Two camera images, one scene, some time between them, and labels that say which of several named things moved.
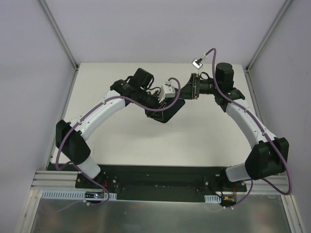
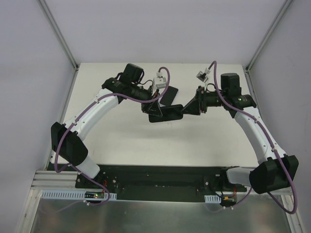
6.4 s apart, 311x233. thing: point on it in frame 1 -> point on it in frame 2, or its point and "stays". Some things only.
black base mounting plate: x=162 y=183 stays
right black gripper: x=194 y=86 -> x=200 y=101
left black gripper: x=155 y=109 stays
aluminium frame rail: x=54 y=180 stays
